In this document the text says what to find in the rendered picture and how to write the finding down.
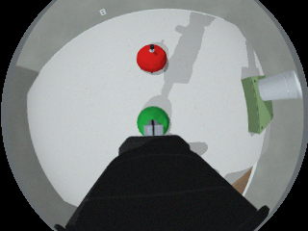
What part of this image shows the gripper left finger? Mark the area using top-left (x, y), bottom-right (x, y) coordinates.
top-left (143, 120), bottom-right (153, 136)

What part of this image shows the green bell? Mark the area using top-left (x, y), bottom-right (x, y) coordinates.
top-left (137, 106), bottom-right (169, 136)

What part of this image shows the red service bell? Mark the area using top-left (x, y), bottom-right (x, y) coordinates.
top-left (137, 44), bottom-right (167, 73)

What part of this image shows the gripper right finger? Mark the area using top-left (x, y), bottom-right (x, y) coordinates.
top-left (153, 120), bottom-right (164, 136)

